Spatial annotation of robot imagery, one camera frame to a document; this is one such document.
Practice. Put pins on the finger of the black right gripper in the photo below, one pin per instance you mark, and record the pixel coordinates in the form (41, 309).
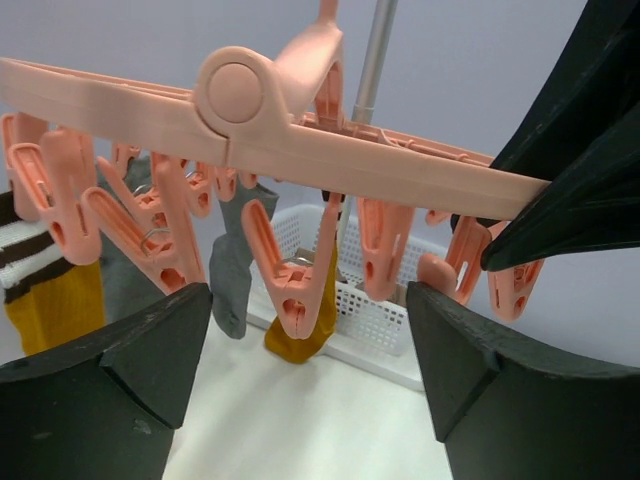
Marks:
(592, 206)
(593, 84)

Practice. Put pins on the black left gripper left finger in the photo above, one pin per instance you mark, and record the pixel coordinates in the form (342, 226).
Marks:
(106, 405)

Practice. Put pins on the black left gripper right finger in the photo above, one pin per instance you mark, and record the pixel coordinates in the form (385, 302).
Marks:
(506, 406)

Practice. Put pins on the mustard brown striped sock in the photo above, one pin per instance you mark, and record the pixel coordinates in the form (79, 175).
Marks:
(307, 315)

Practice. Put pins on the pink round clip hanger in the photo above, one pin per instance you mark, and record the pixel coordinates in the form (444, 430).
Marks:
(92, 155)

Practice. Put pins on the white plastic basket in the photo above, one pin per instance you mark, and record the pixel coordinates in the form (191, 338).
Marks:
(372, 336)

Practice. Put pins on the white drying rack stand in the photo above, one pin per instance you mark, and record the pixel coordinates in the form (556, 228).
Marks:
(374, 60)

